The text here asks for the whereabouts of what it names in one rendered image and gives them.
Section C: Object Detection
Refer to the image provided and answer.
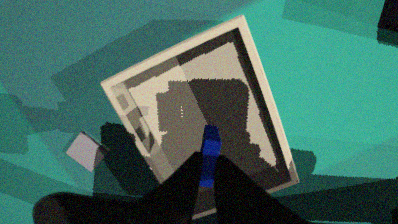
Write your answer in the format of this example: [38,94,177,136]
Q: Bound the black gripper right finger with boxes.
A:
[214,155,326,224]

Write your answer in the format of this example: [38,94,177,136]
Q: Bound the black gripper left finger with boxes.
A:
[32,152,203,224]

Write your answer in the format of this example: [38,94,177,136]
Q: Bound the beige shallow tray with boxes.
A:
[100,14,300,194]

